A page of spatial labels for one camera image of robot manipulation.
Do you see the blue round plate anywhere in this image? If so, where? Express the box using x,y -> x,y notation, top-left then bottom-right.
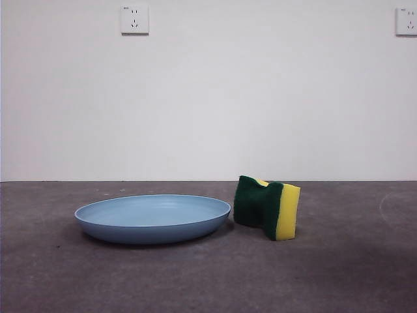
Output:
74,194 -> 233,245

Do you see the yellow sponge with green scourer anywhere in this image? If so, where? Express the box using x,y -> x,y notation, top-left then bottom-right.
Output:
234,175 -> 301,243

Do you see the white wall socket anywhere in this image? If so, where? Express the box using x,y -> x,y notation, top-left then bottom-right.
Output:
395,7 -> 417,37
121,3 -> 151,36

